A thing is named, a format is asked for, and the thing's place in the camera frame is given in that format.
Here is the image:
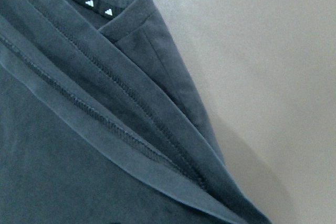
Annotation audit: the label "black graphic t-shirt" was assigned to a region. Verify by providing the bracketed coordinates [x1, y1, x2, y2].
[1, 0, 269, 223]

